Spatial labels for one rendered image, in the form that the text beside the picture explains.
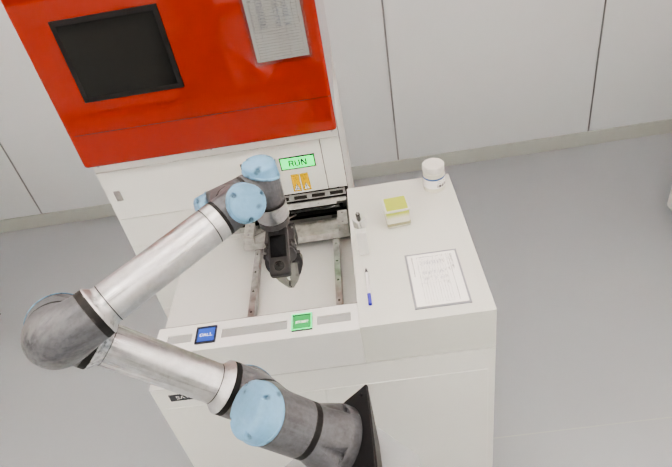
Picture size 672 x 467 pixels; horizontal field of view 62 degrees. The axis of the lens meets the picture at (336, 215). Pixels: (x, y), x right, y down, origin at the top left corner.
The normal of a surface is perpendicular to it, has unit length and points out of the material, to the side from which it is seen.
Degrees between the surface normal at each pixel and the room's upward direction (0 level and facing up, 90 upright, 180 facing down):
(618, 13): 90
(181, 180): 90
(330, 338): 90
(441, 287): 0
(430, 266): 0
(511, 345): 0
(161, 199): 90
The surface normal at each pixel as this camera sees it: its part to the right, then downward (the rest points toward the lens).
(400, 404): 0.04, 0.61
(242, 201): 0.44, 0.01
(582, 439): -0.15, -0.78
